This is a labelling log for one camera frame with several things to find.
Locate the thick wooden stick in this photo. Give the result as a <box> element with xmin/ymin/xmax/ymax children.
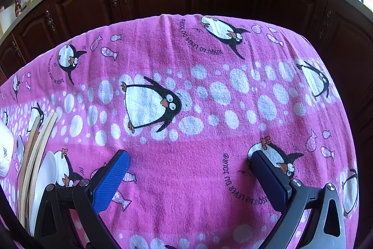
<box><xmin>23</xmin><ymin>112</ymin><xmax>59</xmax><ymax>230</ymax></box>

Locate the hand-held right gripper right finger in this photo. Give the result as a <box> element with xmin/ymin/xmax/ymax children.
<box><xmin>248</xmin><ymin>150</ymin><xmax>347</xmax><ymax>249</ymax></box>

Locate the white spoon head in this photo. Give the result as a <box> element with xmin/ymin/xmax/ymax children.
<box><xmin>29</xmin><ymin>151</ymin><xmax>58</xmax><ymax>235</ymax></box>

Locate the pink penguin print blanket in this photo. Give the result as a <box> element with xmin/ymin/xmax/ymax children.
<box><xmin>0</xmin><ymin>14</ymin><xmax>360</xmax><ymax>249</ymax></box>

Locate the wooden chopstick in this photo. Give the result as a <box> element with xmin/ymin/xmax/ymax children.
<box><xmin>18</xmin><ymin>111</ymin><xmax>55</xmax><ymax>223</ymax></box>

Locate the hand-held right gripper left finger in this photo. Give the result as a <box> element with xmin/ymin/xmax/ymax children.
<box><xmin>33</xmin><ymin>150</ymin><xmax>130</xmax><ymax>249</ymax></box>

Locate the metal spoon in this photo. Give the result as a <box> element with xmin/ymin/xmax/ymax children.
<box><xmin>14</xmin><ymin>135</ymin><xmax>25</xmax><ymax>168</ymax></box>

